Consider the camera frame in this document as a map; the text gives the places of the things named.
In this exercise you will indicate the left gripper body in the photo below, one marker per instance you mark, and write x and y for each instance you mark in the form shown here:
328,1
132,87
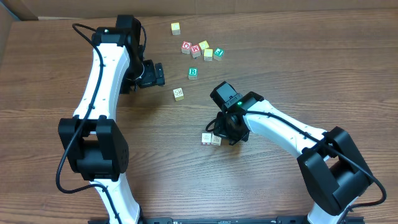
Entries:
150,76

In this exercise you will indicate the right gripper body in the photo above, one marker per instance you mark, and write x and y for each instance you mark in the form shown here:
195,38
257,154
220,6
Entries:
226,127

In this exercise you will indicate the white block red side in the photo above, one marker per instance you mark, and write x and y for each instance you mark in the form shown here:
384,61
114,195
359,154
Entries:
216,140

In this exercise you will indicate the white number block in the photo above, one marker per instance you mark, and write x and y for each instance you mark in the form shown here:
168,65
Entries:
206,138

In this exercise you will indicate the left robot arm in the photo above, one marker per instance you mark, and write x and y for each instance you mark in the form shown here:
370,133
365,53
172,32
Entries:
96,152

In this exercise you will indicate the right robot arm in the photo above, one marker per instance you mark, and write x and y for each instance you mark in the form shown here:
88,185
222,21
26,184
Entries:
334,171

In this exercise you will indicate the white block yellow side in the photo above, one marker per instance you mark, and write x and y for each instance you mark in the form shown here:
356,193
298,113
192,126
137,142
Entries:
178,94

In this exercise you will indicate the green B block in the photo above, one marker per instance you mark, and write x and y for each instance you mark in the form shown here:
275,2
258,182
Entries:
192,73

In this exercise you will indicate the red O block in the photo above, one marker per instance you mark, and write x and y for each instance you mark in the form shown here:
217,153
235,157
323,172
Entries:
186,46

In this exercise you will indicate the red W block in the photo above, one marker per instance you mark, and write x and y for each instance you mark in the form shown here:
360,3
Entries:
195,51

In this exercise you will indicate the far yellow block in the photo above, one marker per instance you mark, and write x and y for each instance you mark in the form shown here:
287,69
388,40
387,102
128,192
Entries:
175,28

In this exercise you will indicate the yellow block lower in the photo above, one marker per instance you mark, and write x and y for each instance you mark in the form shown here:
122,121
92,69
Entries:
208,55

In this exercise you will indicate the yellow block upper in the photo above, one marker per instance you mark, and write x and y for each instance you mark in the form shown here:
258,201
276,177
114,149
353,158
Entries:
204,45

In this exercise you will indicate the green E block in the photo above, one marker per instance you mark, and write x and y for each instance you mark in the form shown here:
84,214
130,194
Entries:
218,54

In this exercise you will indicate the cardboard box edge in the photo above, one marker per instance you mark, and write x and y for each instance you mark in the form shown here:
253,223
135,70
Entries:
34,9

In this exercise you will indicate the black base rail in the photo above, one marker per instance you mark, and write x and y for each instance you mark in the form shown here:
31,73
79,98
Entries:
278,220

